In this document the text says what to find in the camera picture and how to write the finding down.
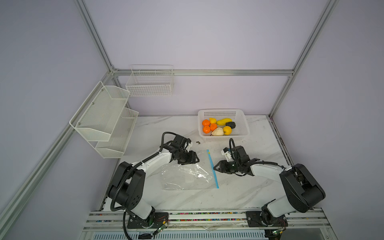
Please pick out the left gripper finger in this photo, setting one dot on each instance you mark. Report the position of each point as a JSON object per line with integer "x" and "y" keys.
{"x": 185, "y": 161}
{"x": 193, "y": 157}

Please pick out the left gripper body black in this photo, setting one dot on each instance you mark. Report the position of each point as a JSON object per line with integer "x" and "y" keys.
{"x": 183, "y": 155}

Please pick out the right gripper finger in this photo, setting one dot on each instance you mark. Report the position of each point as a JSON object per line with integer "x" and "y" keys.
{"x": 222, "y": 167}
{"x": 235, "y": 173}

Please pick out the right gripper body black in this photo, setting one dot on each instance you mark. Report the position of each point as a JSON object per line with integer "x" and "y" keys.
{"x": 234, "y": 165}

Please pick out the clear zip top bag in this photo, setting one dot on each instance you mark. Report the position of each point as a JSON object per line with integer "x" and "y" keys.
{"x": 198, "y": 176}

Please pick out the round yellow fruit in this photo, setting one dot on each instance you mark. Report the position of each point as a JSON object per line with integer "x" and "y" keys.
{"x": 227, "y": 130}

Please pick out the white plastic perforated basket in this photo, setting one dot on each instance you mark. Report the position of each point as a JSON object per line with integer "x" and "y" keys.
{"x": 241, "y": 131}

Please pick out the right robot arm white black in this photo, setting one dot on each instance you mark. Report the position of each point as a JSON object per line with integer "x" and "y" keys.
{"x": 301, "y": 190}

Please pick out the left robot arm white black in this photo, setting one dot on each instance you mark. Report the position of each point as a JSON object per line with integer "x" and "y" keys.
{"x": 127, "y": 185}

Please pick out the orange tangerine front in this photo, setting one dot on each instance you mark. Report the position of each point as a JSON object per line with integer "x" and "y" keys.
{"x": 206, "y": 129}

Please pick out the orange tangerine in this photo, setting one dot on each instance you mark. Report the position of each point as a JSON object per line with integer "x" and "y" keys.
{"x": 206, "y": 123}
{"x": 213, "y": 127}
{"x": 206, "y": 129}

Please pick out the white garlic bulb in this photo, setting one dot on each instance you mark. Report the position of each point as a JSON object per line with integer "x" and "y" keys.
{"x": 218, "y": 132}

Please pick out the orange tangerine middle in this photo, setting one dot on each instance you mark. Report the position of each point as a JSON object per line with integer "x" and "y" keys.
{"x": 213, "y": 127}

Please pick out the orange tangerine back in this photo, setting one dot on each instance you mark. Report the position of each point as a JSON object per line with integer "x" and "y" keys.
{"x": 206, "y": 123}

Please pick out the black avocado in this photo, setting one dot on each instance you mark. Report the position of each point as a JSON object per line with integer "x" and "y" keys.
{"x": 232, "y": 125}

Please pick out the small yellow lemon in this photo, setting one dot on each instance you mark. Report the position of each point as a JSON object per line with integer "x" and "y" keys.
{"x": 213, "y": 121}

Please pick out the lower white mesh shelf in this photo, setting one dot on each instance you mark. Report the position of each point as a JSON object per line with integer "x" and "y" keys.
{"x": 116, "y": 147}

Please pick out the white mesh shelf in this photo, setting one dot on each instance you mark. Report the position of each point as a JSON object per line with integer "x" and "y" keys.
{"x": 96, "y": 120}
{"x": 116, "y": 147}

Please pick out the upper white mesh shelf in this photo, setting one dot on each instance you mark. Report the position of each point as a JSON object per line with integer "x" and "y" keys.
{"x": 96, "y": 120}

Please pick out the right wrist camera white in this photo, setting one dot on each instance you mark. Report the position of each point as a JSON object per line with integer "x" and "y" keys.
{"x": 227, "y": 154}

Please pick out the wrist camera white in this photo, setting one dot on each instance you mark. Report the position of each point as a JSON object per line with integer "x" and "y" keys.
{"x": 227, "y": 154}
{"x": 188, "y": 145}

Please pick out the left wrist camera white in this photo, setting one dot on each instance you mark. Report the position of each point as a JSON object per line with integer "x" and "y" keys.
{"x": 188, "y": 145}

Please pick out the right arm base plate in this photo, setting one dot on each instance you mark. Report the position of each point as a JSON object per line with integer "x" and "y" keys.
{"x": 264, "y": 219}

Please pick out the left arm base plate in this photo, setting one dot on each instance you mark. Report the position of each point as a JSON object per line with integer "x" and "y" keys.
{"x": 153, "y": 221}

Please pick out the white wire wall basket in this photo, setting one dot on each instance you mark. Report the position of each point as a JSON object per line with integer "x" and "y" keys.
{"x": 151, "y": 81}

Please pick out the aluminium front rail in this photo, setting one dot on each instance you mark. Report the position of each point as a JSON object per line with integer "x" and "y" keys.
{"x": 212, "y": 220}

